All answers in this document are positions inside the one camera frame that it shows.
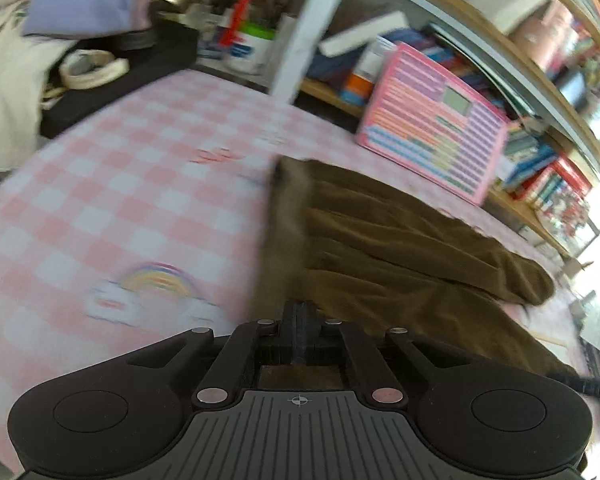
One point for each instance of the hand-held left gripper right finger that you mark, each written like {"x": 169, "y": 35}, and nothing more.
{"x": 312, "y": 335}

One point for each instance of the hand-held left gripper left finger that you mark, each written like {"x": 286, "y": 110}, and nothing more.
{"x": 292, "y": 332}

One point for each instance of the brown pants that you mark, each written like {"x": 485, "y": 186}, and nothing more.
{"x": 380, "y": 240}

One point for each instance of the pink checked printed blanket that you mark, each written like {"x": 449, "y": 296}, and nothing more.
{"x": 130, "y": 185}

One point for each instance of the pink toy learning board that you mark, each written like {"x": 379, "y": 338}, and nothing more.
{"x": 430, "y": 130}

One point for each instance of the orange and white box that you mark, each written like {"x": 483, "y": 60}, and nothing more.
{"x": 362, "y": 77}

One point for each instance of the row of colourful books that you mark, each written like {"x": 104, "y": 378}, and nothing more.
{"x": 545, "y": 180}

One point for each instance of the white cup with blue label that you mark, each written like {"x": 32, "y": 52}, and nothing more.
{"x": 247, "y": 55}

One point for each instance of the white book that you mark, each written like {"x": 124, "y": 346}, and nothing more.
{"x": 365, "y": 32}

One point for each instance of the red tube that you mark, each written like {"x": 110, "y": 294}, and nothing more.
{"x": 240, "y": 10}

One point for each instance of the white tape roll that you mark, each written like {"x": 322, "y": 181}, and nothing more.
{"x": 70, "y": 72}

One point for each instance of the beige cloth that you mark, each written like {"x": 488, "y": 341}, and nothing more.
{"x": 10, "y": 90}

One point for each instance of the pink box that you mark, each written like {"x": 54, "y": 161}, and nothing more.
{"x": 542, "y": 35}

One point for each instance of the wooden bookshelf with pale frame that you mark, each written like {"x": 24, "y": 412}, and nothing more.
{"x": 305, "y": 20}

